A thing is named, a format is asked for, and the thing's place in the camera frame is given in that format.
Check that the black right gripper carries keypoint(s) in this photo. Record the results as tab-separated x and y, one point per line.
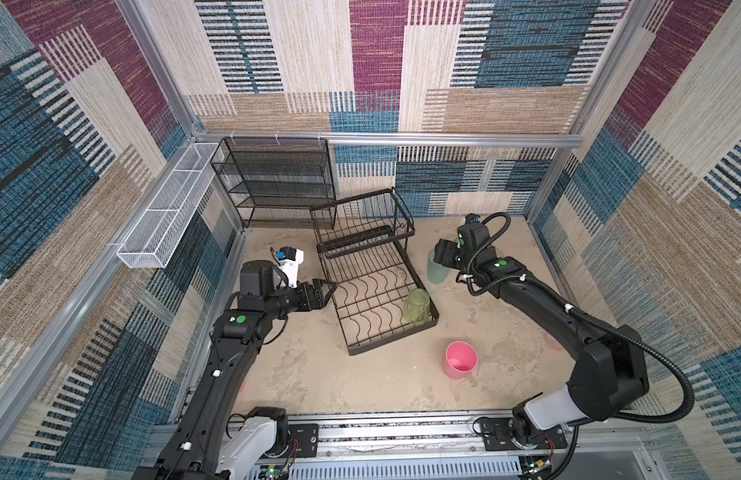
444	252

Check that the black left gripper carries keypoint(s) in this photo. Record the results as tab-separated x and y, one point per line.
306	305

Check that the teal translucent cup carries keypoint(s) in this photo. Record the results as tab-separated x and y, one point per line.
436	273

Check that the bright green translucent cup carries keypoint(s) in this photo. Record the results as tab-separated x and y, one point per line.
417	306

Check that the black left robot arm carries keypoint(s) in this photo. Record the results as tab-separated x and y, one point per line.
200	447

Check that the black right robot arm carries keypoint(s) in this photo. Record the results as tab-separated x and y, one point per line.
610	369

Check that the opaque pink cup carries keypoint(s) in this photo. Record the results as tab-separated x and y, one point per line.
460	360

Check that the black mesh shelf unit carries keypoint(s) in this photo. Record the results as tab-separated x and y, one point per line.
275	182

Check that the translucent pink cup right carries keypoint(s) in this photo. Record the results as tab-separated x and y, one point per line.
553	343

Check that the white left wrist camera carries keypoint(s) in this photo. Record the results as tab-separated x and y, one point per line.
289	260

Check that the black wire dish rack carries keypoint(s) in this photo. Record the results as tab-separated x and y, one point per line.
362	245

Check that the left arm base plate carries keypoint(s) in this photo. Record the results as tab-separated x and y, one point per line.
301	442

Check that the white wire wall basket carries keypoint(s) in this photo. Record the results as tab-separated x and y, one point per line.
158	231

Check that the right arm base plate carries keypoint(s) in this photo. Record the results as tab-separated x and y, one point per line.
498	434

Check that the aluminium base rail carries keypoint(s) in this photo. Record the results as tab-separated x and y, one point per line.
442	445

